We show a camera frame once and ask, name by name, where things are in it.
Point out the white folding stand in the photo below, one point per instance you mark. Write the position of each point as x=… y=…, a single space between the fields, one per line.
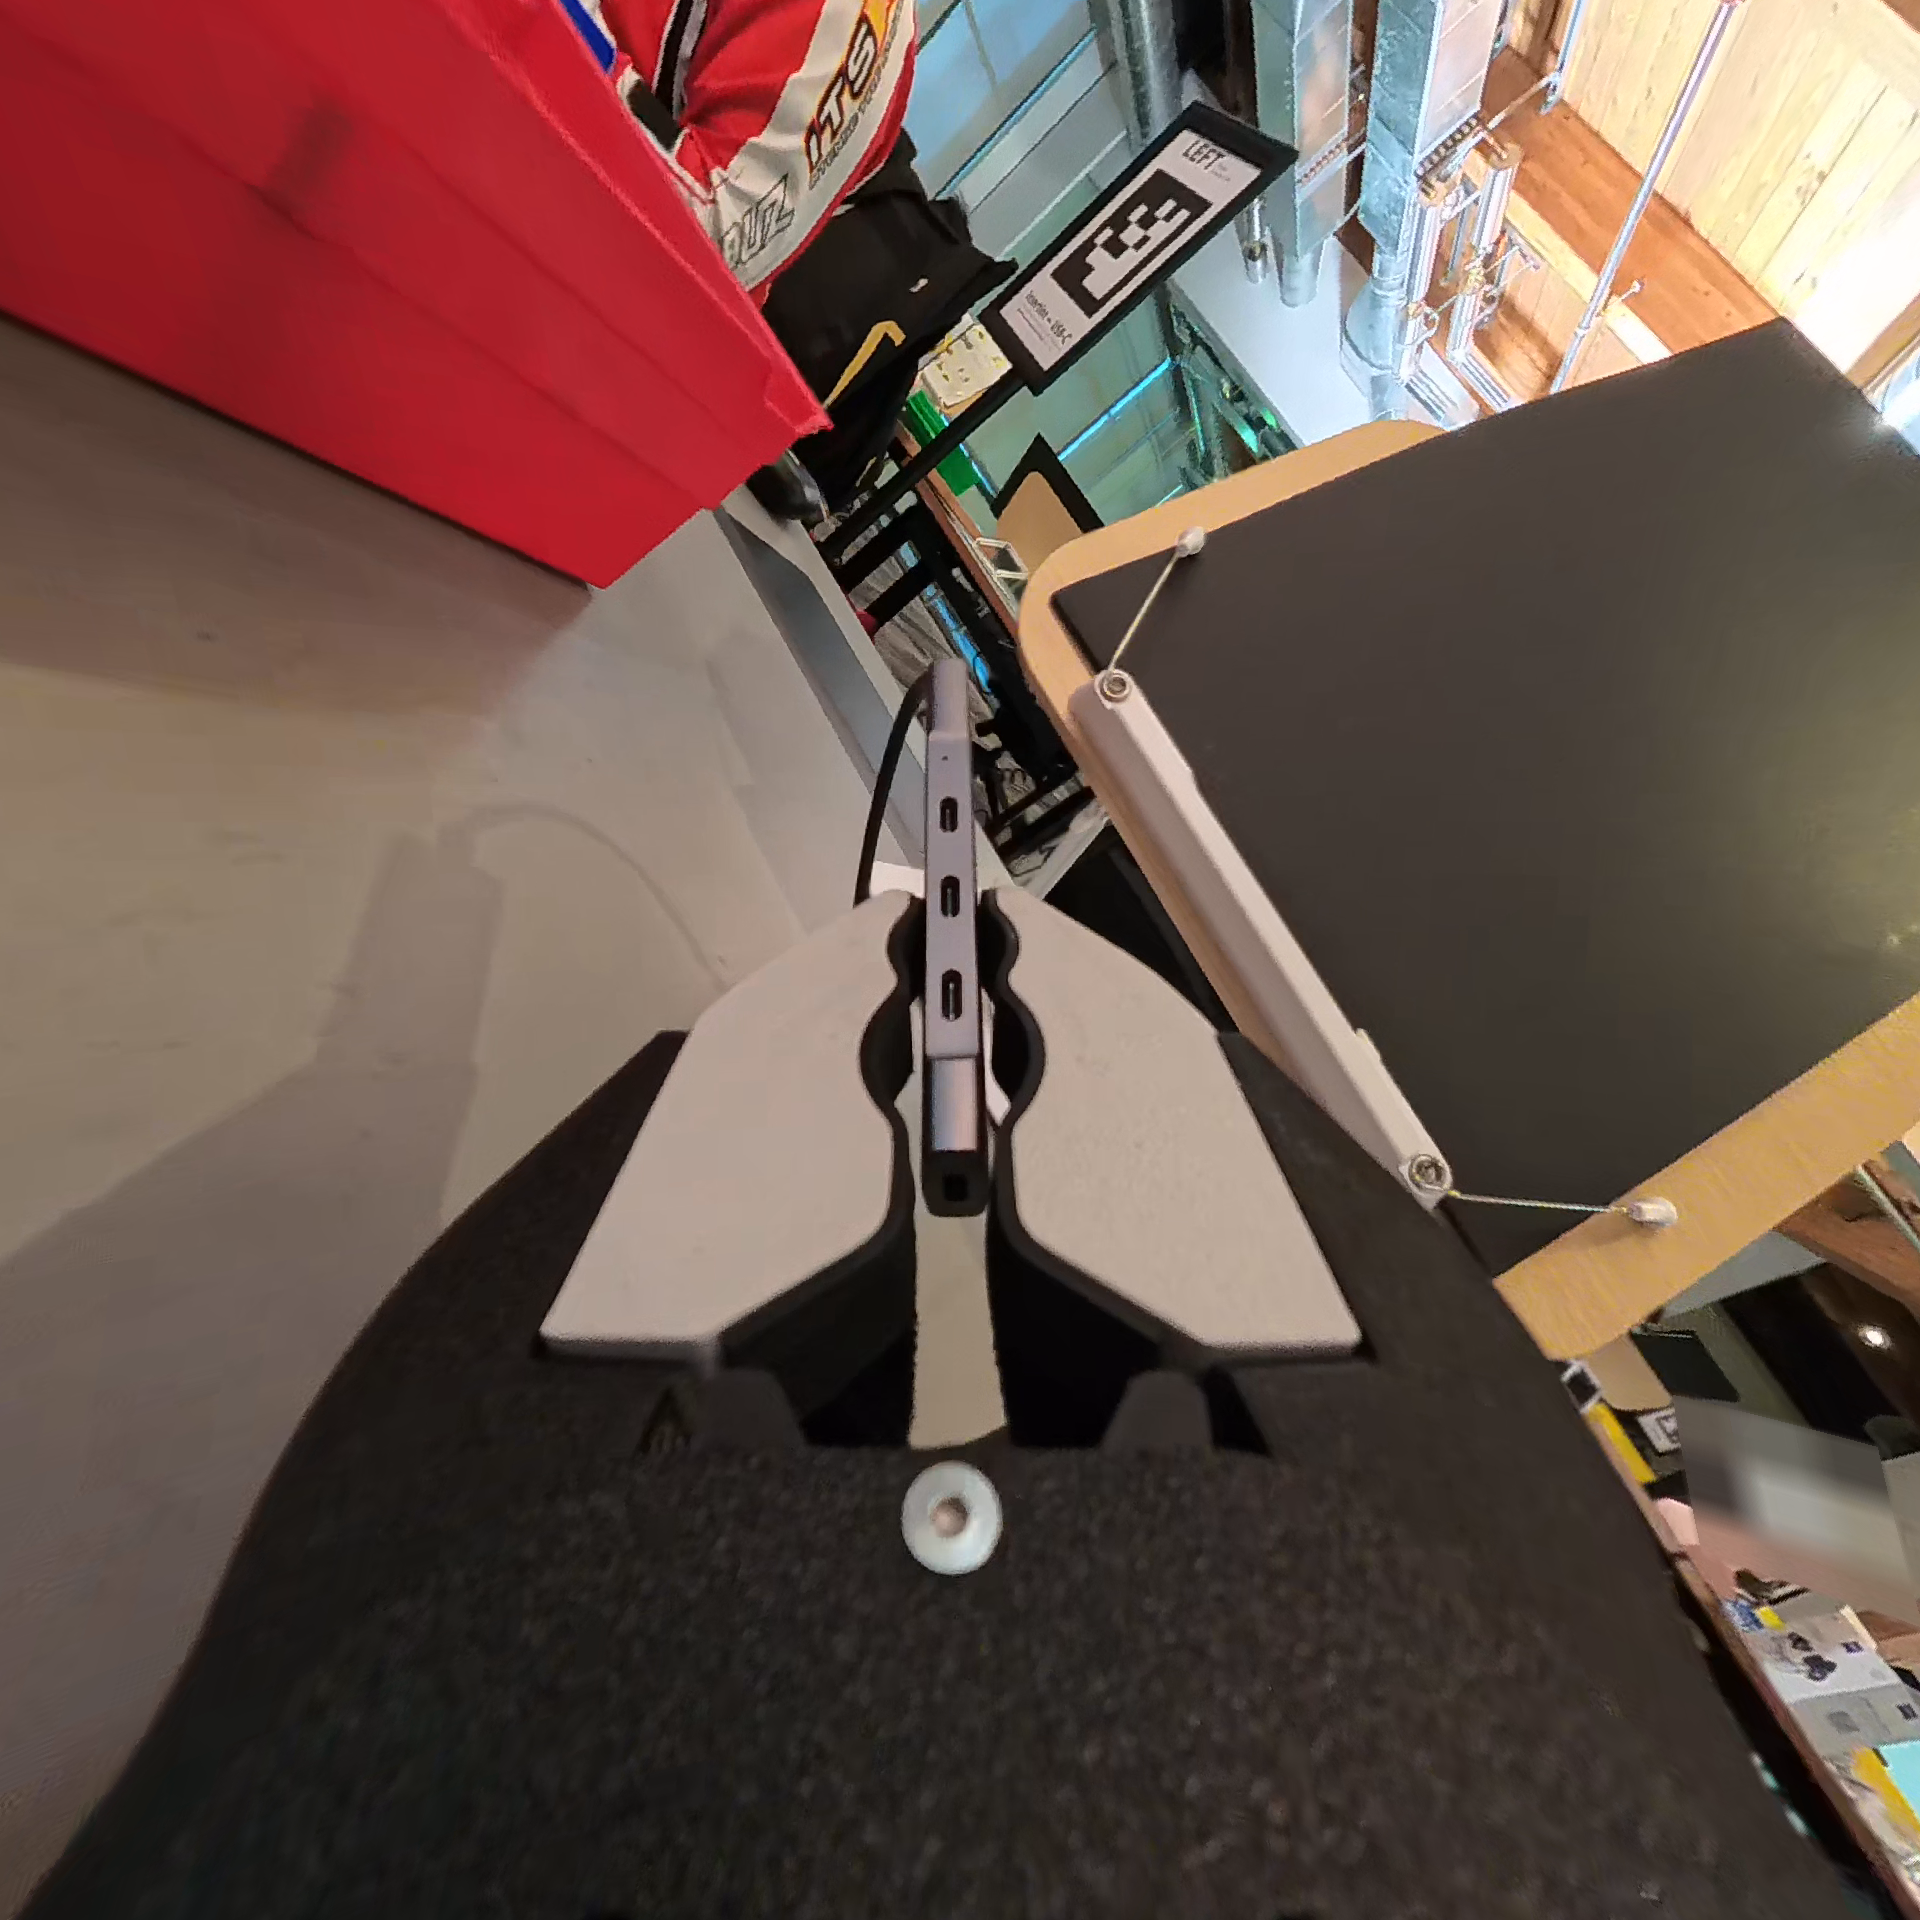
x=1230 y=930

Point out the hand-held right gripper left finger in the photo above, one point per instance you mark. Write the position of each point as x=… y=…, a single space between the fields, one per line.
x=750 y=1184

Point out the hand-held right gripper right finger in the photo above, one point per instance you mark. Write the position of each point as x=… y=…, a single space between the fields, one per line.
x=1172 y=1184

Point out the red plastic bin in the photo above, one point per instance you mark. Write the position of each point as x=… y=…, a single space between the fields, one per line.
x=376 y=270

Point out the dark grey usb hub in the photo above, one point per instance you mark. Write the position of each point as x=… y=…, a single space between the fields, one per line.
x=954 y=960

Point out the foil-wrapped ventilation duct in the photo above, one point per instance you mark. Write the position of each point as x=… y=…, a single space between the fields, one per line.
x=1412 y=150

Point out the marker sign on stand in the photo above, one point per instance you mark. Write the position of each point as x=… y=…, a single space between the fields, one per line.
x=1142 y=241

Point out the wood-framed black board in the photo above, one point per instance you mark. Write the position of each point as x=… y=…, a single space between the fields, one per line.
x=1501 y=751

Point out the round silver ventilation duct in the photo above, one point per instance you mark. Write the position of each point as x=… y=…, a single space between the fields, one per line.
x=1142 y=59

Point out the metal sprinkler pipe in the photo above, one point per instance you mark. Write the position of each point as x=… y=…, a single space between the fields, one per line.
x=1651 y=181

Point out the black jacket yellow stripe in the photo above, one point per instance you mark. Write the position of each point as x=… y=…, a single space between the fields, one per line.
x=885 y=329

